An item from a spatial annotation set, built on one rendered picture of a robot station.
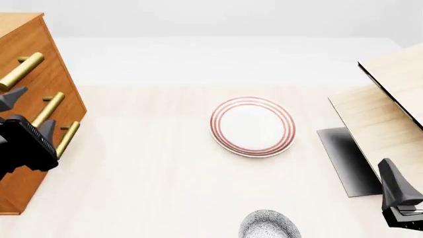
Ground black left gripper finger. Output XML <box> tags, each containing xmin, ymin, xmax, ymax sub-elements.
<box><xmin>38</xmin><ymin>119</ymin><xmax>58</xmax><ymax>155</ymax></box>
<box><xmin>0</xmin><ymin>85</ymin><xmax>29</xmax><ymax>112</ymax></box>

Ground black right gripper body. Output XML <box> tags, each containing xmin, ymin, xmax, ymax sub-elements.
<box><xmin>381</xmin><ymin>203</ymin><xmax>423</xmax><ymax>230</ymax></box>

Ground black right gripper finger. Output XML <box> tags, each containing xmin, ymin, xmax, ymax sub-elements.
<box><xmin>377</xmin><ymin>158</ymin><xmax>423</xmax><ymax>212</ymax></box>

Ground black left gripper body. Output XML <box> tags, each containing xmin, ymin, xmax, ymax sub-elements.
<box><xmin>0</xmin><ymin>114</ymin><xmax>60</xmax><ymax>182</ymax></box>

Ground wooden cabinet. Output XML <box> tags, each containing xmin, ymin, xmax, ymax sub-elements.
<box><xmin>0</xmin><ymin>12</ymin><xmax>88</xmax><ymax>216</ymax></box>

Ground grey patterned bowl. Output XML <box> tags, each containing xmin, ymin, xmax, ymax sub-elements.
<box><xmin>238</xmin><ymin>209</ymin><xmax>302</xmax><ymax>238</ymax></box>

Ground pale wooden shelf black edges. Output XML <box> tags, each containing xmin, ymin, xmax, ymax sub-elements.
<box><xmin>316</xmin><ymin>42</ymin><xmax>423</xmax><ymax>198</ymax></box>

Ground white plate with red rings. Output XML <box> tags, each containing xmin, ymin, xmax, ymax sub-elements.
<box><xmin>209</xmin><ymin>96</ymin><xmax>297</xmax><ymax>159</ymax></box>

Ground brass drawer handle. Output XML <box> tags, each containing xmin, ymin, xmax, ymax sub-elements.
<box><xmin>31</xmin><ymin>91</ymin><xmax>66</xmax><ymax>129</ymax></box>
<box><xmin>55</xmin><ymin>120</ymin><xmax>81</xmax><ymax>159</ymax></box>
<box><xmin>0</xmin><ymin>52</ymin><xmax>46</xmax><ymax>92</ymax></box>

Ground wooden drawer with brass handle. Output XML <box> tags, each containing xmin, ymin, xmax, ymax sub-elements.
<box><xmin>0</xmin><ymin>53</ymin><xmax>77</xmax><ymax>125</ymax></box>
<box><xmin>0</xmin><ymin>83</ymin><xmax>87</xmax><ymax>216</ymax></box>
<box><xmin>0</xmin><ymin>14</ymin><xmax>63</xmax><ymax>106</ymax></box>

